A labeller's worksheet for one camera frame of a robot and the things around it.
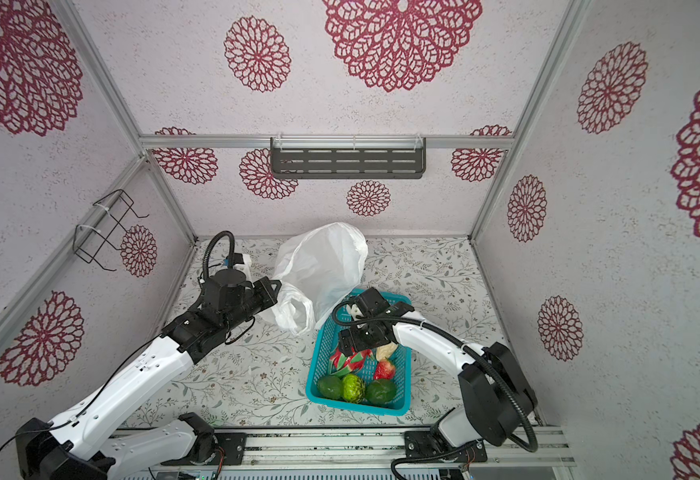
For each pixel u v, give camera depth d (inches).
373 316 25.8
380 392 30.6
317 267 41.6
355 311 31.3
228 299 21.1
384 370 32.6
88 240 28.6
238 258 26.5
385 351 33.6
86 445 15.5
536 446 15.0
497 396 16.8
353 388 30.3
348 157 36.5
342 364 31.6
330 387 29.3
